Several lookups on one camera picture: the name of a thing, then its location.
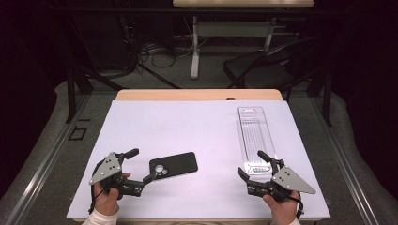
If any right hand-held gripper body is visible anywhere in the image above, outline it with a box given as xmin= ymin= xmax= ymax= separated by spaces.
xmin=246 ymin=158 xmax=317 ymax=203

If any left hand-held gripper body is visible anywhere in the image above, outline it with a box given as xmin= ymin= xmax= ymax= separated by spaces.
xmin=88 ymin=151 xmax=145 ymax=201

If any clear plastic packaging box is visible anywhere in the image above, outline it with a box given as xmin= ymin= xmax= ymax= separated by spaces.
xmin=236 ymin=106 xmax=280 ymax=176

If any person's left hand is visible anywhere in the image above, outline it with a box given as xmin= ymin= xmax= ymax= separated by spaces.
xmin=93 ymin=172 xmax=131 ymax=217

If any person's right hand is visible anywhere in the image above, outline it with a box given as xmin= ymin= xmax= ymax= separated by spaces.
xmin=262 ymin=193 xmax=299 ymax=225

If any white table mat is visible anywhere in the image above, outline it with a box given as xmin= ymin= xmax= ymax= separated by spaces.
xmin=66 ymin=99 xmax=331 ymax=219

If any black metal stand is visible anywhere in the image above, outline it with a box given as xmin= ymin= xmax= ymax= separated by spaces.
xmin=65 ymin=67 xmax=130 ymax=125
xmin=306 ymin=68 xmax=333 ymax=128

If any wooden table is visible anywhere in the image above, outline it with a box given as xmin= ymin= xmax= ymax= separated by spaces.
xmin=72 ymin=89 xmax=323 ymax=225

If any black metal floor bar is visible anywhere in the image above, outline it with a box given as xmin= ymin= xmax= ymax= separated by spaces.
xmin=137 ymin=64 xmax=181 ymax=89

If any black folding chair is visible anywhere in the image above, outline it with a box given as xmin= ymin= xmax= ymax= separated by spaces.
xmin=222 ymin=36 xmax=320 ymax=90

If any white-legged background desk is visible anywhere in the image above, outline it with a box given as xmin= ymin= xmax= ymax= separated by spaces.
xmin=172 ymin=0 xmax=315 ymax=80

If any right hand-held gripper black cable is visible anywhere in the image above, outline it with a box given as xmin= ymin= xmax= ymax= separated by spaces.
xmin=293 ymin=191 xmax=305 ymax=219

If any hand-held gripper black cable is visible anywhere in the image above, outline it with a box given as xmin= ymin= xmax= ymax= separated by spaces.
xmin=293 ymin=191 xmax=305 ymax=219
xmin=88 ymin=184 xmax=104 ymax=215

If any left hand-held gripper black cable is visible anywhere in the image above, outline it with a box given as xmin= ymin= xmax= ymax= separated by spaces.
xmin=88 ymin=184 xmax=104 ymax=215

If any metal floor rail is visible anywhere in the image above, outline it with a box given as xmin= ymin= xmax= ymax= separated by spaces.
xmin=309 ymin=97 xmax=379 ymax=225
xmin=6 ymin=93 xmax=92 ymax=225

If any floor cable bundle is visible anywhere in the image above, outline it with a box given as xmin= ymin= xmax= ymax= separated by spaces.
xmin=125 ymin=40 xmax=195 ymax=76

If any black horizontal frame bar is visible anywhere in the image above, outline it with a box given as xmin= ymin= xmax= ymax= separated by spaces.
xmin=53 ymin=7 xmax=345 ymax=17

